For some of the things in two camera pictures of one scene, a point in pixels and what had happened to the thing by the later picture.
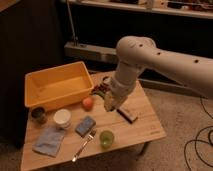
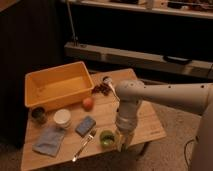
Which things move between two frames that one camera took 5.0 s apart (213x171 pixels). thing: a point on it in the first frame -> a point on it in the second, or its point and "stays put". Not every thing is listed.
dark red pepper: (101, 90) stays put
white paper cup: (62, 118) stays put
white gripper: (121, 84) -> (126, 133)
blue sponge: (85, 125) stays put
